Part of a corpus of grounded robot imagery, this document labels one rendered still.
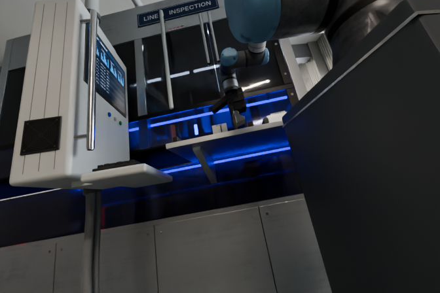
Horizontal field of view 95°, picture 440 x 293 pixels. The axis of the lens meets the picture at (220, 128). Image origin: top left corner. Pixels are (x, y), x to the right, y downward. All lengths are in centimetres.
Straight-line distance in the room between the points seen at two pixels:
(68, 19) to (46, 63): 21
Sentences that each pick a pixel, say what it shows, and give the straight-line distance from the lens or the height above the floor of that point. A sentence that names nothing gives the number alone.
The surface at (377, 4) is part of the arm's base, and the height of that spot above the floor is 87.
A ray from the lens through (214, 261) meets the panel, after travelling 116.
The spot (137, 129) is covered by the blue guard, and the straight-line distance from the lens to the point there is 132.
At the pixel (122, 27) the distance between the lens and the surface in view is 180.
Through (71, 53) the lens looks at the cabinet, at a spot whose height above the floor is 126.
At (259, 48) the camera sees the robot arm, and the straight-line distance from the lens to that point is 94.
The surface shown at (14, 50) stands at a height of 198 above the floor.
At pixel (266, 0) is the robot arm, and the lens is 34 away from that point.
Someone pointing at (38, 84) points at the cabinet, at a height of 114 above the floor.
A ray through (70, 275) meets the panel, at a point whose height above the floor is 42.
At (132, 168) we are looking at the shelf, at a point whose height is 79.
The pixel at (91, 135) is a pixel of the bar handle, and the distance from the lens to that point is 79.
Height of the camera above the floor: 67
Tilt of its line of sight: 18 degrees up
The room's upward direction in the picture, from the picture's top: 10 degrees counter-clockwise
